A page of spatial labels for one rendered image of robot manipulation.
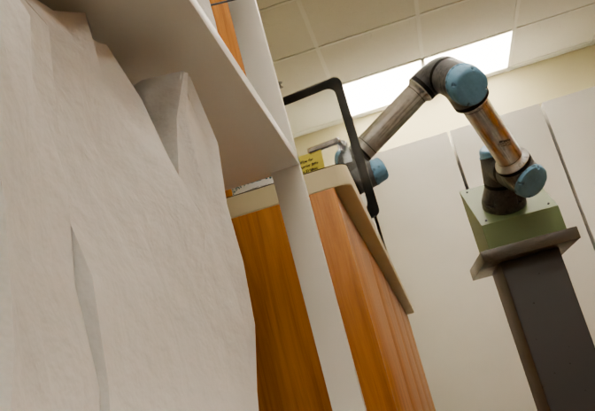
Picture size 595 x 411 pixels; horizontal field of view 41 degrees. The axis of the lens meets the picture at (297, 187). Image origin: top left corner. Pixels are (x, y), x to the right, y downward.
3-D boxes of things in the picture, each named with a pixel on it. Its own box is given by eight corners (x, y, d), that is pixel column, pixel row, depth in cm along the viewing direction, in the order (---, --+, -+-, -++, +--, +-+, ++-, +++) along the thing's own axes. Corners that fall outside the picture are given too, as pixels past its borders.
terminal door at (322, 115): (273, 252, 211) (238, 115, 223) (381, 214, 203) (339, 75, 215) (271, 252, 210) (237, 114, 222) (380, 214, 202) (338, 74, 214)
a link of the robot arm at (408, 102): (431, 42, 253) (323, 154, 253) (449, 49, 243) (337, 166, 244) (451, 66, 258) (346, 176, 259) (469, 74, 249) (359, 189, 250)
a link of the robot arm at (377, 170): (368, 149, 246) (338, 166, 244) (385, 160, 236) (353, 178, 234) (377, 169, 249) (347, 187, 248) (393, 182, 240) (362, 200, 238)
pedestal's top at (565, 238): (559, 257, 288) (555, 247, 289) (581, 237, 258) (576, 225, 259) (473, 281, 289) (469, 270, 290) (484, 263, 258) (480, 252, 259)
